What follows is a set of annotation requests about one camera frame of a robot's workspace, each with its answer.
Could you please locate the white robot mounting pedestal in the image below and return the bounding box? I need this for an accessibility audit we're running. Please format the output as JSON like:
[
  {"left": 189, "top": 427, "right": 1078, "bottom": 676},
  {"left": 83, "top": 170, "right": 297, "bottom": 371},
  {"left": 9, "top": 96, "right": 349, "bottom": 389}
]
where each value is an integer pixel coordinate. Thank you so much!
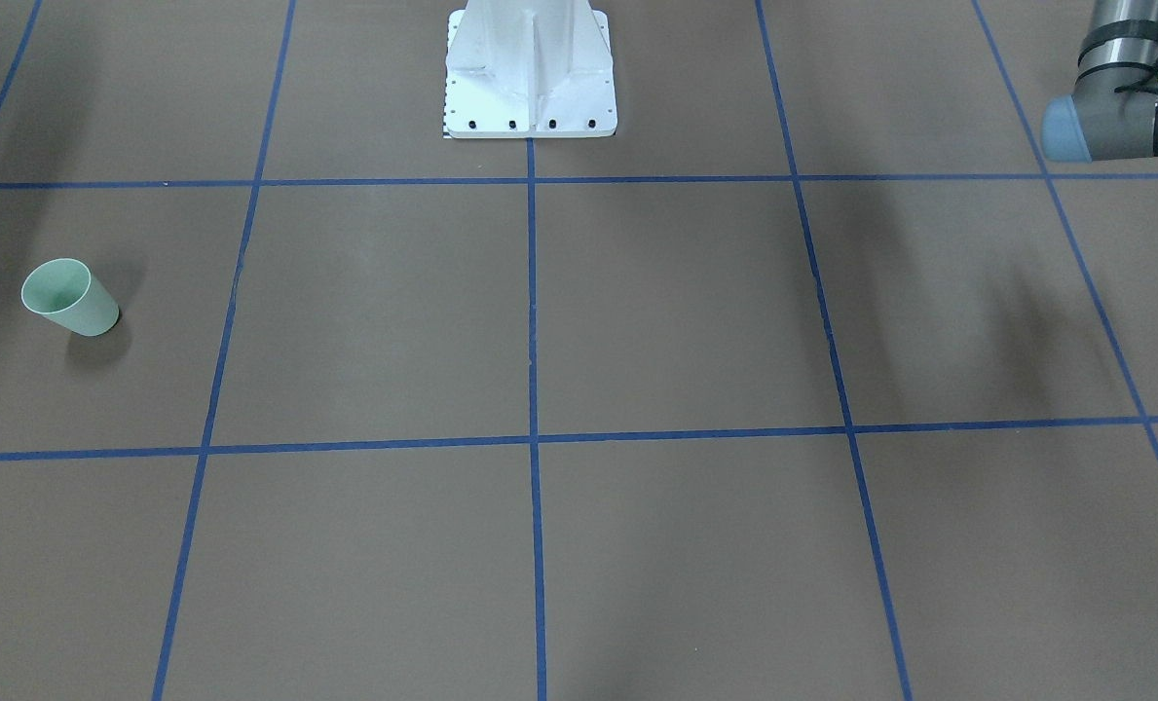
[{"left": 442, "top": 1, "right": 618, "bottom": 139}]

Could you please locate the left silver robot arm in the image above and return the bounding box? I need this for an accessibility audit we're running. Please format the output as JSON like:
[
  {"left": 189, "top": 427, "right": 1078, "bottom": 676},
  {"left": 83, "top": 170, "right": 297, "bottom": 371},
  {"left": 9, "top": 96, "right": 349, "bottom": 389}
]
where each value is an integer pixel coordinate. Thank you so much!
[{"left": 1040, "top": 1, "right": 1158, "bottom": 163}]

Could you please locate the light green plastic cup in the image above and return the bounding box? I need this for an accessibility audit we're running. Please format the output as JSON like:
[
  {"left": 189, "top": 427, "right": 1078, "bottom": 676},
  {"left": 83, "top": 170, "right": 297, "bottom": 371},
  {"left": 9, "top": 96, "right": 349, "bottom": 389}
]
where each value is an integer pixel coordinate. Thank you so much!
[{"left": 20, "top": 258, "right": 120, "bottom": 337}]

